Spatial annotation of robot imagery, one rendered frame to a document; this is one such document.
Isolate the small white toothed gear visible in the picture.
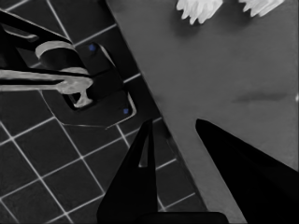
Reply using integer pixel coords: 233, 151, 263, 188
176, 0, 224, 26
238, 0, 285, 18

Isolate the dark robot body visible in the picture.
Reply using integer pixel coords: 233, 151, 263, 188
0, 8, 138, 130

